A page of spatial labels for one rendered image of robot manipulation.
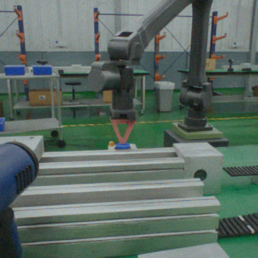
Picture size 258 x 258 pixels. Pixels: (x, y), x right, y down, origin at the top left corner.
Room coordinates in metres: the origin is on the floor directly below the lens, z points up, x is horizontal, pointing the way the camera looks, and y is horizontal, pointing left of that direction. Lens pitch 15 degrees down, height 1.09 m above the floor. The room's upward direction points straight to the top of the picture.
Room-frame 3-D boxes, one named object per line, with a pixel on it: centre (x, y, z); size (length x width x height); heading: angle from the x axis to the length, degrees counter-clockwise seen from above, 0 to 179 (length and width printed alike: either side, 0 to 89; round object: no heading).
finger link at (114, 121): (0.78, 0.02, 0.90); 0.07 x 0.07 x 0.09; 7
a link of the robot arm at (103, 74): (0.74, 0.04, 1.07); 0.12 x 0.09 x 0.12; 141
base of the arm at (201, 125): (1.13, -0.27, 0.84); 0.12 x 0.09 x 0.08; 110
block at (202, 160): (0.67, -0.16, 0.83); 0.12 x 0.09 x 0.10; 7
